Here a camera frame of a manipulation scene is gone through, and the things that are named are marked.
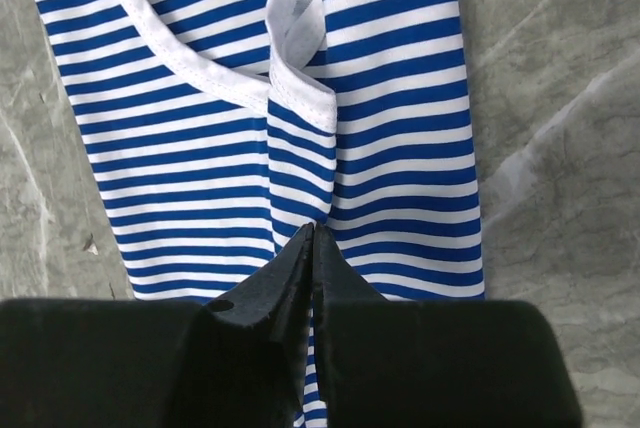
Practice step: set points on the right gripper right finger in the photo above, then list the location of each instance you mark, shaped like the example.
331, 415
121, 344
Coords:
383, 363

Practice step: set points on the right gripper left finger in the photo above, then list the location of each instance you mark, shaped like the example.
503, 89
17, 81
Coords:
236, 361

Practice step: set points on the blue white striped tank top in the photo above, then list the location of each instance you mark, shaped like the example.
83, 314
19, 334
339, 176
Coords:
215, 129

